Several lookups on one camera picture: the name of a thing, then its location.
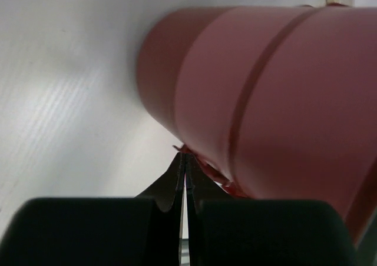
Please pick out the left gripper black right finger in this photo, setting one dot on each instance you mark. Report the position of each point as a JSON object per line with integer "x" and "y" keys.
{"x": 228, "y": 231}

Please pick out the dark pink bowl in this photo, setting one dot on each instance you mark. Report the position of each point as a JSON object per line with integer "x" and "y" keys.
{"x": 161, "y": 56}

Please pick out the grey transparent lid red handles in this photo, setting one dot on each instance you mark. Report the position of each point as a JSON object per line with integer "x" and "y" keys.
{"x": 360, "y": 213}

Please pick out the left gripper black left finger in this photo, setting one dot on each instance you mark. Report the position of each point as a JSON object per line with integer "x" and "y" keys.
{"x": 143, "y": 230}

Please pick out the pink bowl with handles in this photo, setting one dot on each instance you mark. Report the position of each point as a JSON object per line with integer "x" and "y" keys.
{"x": 214, "y": 72}

